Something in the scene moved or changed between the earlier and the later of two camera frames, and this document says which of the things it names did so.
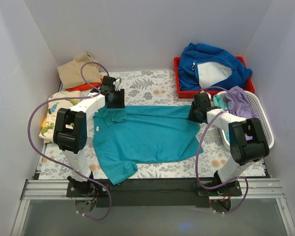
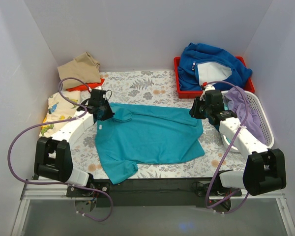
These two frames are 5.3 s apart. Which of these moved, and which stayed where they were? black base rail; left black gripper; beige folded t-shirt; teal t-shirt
Moved: left black gripper
Stayed: beige folded t-shirt; teal t-shirt; black base rail
